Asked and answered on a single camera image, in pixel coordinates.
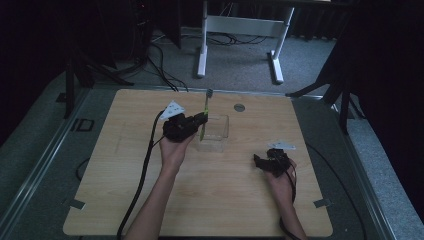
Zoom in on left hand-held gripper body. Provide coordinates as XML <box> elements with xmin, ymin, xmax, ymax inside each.
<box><xmin>159</xmin><ymin>100</ymin><xmax>201</xmax><ymax>144</ymax></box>

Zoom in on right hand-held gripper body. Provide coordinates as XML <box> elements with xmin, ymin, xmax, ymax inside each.
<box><xmin>264</xmin><ymin>139</ymin><xmax>297</xmax><ymax>178</ymax></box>

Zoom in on green toothbrush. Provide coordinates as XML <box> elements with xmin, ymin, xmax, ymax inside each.
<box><xmin>198</xmin><ymin>87</ymin><xmax>215</xmax><ymax>142</ymax></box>

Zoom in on clear plastic box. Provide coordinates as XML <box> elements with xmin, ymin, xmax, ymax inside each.
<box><xmin>195</xmin><ymin>112</ymin><xmax>230</xmax><ymax>154</ymax></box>

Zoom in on person's right hand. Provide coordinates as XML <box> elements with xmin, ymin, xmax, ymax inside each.
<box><xmin>264</xmin><ymin>158</ymin><xmax>298</xmax><ymax>202</ymax></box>

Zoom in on person's left hand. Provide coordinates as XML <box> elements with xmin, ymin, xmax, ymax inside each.
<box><xmin>158</xmin><ymin>132</ymin><xmax>196</xmax><ymax>175</ymax></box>

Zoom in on grey tape piece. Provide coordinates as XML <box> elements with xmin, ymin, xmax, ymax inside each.
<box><xmin>313</xmin><ymin>198</ymin><xmax>333</xmax><ymax>209</ymax></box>
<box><xmin>68</xmin><ymin>198</ymin><xmax>86</xmax><ymax>211</ymax></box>

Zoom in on black tripod stand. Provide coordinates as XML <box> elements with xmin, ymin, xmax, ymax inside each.
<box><xmin>285</xmin><ymin>39</ymin><xmax>368</xmax><ymax>135</ymax></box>
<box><xmin>62</xmin><ymin>46</ymin><xmax>135</xmax><ymax>120</ymax></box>

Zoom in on dark equipment rack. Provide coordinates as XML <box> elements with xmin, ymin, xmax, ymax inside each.
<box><xmin>130</xmin><ymin>0</ymin><xmax>155</xmax><ymax>65</ymax></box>

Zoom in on black floor cable bundle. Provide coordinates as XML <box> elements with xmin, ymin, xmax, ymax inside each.
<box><xmin>146</xmin><ymin>42</ymin><xmax>190</xmax><ymax>93</ymax></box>

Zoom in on left hand-held gripper black cable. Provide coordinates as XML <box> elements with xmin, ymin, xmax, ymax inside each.
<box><xmin>116</xmin><ymin>109</ymin><xmax>166</xmax><ymax>240</ymax></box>

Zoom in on thin black floor cable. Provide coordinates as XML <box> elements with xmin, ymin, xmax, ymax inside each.
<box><xmin>305</xmin><ymin>143</ymin><xmax>368</xmax><ymax>240</ymax></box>

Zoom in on black cables under desk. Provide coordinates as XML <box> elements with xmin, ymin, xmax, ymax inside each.
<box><xmin>205</xmin><ymin>31</ymin><xmax>268</xmax><ymax>47</ymax></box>

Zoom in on metal floor rail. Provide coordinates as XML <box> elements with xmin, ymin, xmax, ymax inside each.
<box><xmin>0</xmin><ymin>89</ymin><xmax>92</xmax><ymax>232</ymax></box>
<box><xmin>331</xmin><ymin>102</ymin><xmax>396</xmax><ymax>240</ymax></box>

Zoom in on black rectangular floor frame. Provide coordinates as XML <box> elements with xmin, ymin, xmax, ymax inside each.
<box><xmin>70</xmin><ymin>117</ymin><xmax>96</xmax><ymax>133</ymax></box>

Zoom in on white desk frame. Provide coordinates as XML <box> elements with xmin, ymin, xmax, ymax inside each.
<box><xmin>195</xmin><ymin>0</ymin><xmax>296</xmax><ymax>85</ymax></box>

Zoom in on thin black cable loop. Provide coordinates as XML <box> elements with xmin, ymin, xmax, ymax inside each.
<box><xmin>75</xmin><ymin>157</ymin><xmax>92</xmax><ymax>182</ymax></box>

